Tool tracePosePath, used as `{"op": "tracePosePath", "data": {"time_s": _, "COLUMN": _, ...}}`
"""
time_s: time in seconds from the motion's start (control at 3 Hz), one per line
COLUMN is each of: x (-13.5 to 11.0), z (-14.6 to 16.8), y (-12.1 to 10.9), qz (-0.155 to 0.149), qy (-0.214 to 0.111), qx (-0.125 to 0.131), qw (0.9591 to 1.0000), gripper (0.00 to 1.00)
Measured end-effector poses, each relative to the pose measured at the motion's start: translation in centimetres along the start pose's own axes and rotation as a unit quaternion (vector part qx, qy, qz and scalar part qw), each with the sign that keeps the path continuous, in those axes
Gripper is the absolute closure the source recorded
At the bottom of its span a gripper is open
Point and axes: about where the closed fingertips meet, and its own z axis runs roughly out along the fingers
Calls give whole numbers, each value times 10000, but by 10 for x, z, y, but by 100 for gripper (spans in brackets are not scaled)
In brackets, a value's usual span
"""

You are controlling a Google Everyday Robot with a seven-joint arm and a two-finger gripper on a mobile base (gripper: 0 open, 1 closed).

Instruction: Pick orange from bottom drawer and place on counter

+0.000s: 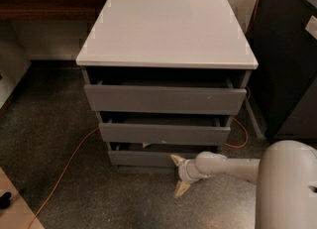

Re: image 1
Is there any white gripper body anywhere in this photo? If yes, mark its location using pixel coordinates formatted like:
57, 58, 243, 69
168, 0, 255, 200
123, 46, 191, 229
178, 160, 202, 184

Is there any black object on wooden board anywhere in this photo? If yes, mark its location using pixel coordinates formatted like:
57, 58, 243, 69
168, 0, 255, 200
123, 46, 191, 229
0, 191, 12, 209

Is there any grey drawer cabinet white top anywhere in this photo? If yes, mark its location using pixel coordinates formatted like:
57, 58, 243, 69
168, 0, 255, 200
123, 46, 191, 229
76, 0, 258, 172

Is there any grey middle drawer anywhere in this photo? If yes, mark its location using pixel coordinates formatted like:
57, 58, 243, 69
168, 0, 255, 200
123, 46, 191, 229
99, 117, 230, 146

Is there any white wall cabinet at left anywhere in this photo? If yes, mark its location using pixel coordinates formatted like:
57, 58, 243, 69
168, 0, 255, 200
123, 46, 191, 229
0, 21, 31, 110

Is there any grey top drawer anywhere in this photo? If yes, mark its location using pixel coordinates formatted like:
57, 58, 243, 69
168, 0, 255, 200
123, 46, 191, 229
84, 84, 246, 115

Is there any grey bottom drawer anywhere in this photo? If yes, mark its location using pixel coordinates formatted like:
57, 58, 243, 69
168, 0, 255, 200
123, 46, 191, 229
108, 143, 218, 168

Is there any brown snack bag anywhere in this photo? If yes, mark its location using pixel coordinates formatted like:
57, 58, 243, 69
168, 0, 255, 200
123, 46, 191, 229
142, 143, 152, 148

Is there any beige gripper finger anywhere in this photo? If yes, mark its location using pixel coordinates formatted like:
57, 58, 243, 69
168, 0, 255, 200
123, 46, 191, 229
174, 180, 190, 198
170, 155, 185, 167

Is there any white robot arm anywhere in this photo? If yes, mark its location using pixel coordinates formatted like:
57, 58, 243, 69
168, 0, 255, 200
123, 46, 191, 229
171, 140, 317, 229

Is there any light wooden board corner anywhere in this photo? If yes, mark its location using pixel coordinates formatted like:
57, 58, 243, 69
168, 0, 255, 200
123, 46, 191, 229
0, 168, 45, 229

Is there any orange cable on floor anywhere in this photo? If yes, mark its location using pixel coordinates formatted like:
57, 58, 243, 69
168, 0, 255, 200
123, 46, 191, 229
26, 0, 276, 229

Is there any grey drawer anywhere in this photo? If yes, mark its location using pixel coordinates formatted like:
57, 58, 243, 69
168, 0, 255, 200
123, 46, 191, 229
108, 143, 218, 168
84, 84, 246, 115
99, 117, 230, 146

